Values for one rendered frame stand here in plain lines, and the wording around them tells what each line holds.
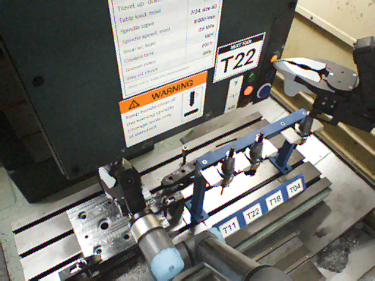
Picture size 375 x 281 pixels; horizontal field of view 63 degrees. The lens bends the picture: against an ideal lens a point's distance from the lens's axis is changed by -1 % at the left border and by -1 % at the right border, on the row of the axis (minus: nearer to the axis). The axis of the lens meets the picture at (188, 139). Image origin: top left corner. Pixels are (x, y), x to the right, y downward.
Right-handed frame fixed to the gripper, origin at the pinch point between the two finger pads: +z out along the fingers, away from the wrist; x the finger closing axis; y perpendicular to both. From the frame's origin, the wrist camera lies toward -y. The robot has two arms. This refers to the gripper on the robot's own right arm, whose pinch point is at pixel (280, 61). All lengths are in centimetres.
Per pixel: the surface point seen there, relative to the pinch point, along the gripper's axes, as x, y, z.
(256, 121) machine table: 62, 79, 10
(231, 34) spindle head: -9.5, -8.2, 7.4
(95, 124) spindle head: -29.8, 0.0, 19.2
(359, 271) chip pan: 22, 99, -56
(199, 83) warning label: -14.1, -0.6, 10.0
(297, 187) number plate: 29, 73, -18
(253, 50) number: -4.7, -3.6, 4.5
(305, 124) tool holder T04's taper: 31, 40, -10
